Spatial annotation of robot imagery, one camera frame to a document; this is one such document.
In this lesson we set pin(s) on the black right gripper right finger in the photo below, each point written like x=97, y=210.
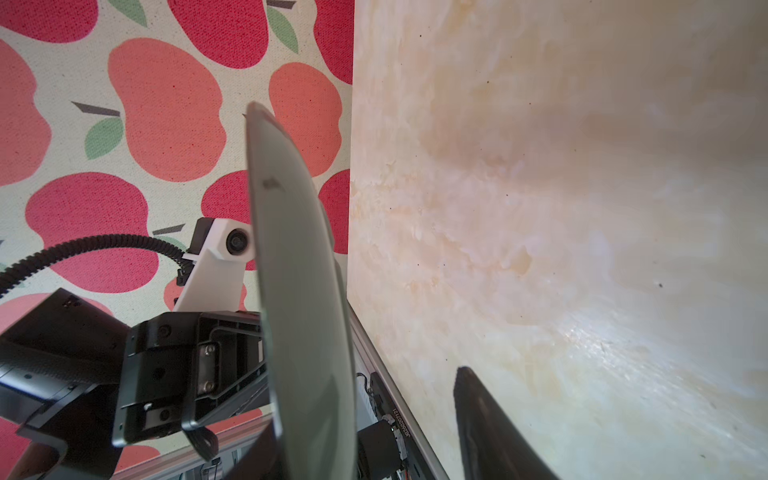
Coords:
x=491, y=446

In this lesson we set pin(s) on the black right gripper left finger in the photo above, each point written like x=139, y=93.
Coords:
x=263, y=461

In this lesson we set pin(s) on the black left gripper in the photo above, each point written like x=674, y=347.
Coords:
x=82, y=386

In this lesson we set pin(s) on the blue floral patterned plate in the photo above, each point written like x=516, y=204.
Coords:
x=310, y=361

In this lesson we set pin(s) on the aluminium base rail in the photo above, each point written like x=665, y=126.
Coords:
x=171, y=457

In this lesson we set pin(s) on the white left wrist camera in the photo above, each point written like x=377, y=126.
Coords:
x=220, y=250

